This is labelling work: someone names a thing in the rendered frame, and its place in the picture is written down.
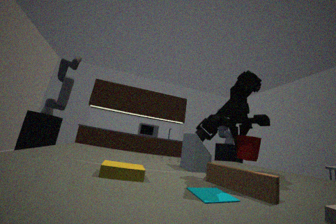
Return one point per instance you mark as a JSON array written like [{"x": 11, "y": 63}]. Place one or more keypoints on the brown rectangular bar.
[{"x": 263, "y": 187}]

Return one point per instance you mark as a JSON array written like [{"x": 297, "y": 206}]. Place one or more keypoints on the yellow rectangular block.
[{"x": 122, "y": 171}]

